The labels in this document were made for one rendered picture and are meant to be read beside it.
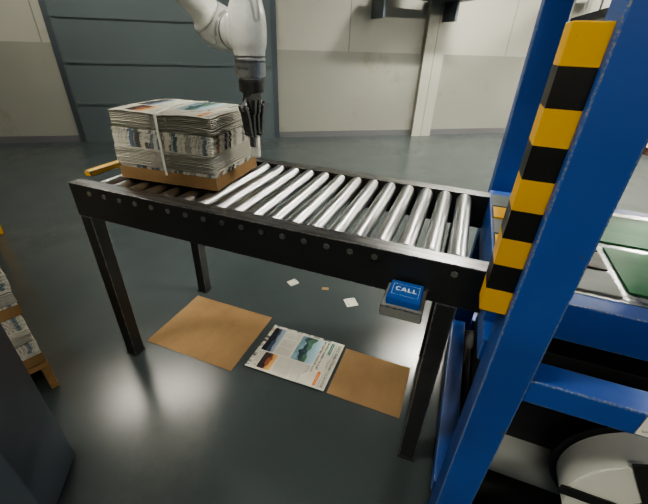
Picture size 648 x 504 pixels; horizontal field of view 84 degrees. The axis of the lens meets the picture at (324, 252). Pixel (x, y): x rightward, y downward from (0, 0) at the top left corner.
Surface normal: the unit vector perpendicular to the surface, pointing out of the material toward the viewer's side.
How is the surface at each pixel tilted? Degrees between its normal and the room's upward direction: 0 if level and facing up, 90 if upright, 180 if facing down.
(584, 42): 90
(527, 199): 90
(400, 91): 90
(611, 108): 90
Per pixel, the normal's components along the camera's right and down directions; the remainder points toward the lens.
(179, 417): 0.04, -0.86
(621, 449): -0.53, -0.81
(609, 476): -0.36, 0.47
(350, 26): 0.22, 0.50
